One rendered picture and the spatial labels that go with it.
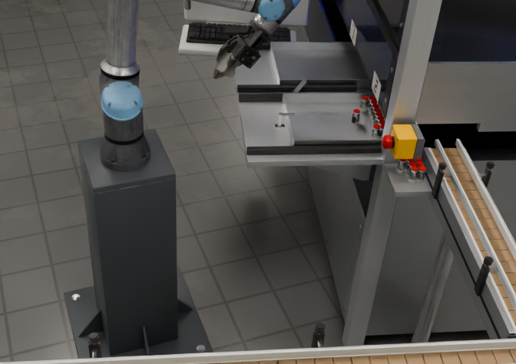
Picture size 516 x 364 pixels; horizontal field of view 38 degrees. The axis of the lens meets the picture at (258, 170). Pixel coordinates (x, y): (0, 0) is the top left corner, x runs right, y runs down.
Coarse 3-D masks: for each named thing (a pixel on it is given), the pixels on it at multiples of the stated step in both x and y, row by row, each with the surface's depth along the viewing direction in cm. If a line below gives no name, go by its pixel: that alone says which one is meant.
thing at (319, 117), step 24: (288, 96) 237; (312, 96) 238; (336, 96) 239; (360, 96) 240; (288, 120) 227; (312, 120) 232; (336, 120) 232; (360, 120) 233; (312, 144) 218; (336, 144) 219; (360, 144) 220
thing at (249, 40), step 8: (256, 32) 220; (264, 32) 222; (232, 40) 225; (240, 40) 221; (248, 40) 222; (256, 40) 219; (264, 40) 221; (232, 48) 224; (240, 48) 221; (248, 48) 220; (256, 48) 220; (240, 56) 220; (248, 56) 221; (256, 56) 222; (248, 64) 222
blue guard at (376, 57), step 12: (348, 0) 256; (360, 0) 240; (348, 12) 257; (360, 12) 240; (348, 24) 257; (360, 24) 241; (372, 24) 226; (360, 36) 241; (372, 36) 226; (384, 36) 215; (360, 48) 241; (372, 48) 227; (384, 48) 215; (372, 60) 227; (384, 60) 215; (372, 72) 227; (384, 72) 215; (384, 84) 215
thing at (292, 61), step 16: (272, 48) 259; (288, 48) 265; (304, 48) 266; (320, 48) 267; (336, 48) 267; (352, 48) 268; (288, 64) 258; (304, 64) 259; (320, 64) 259; (336, 64) 260; (352, 64) 261; (288, 80) 243; (320, 80) 245; (336, 80) 245; (352, 80) 246; (368, 80) 247
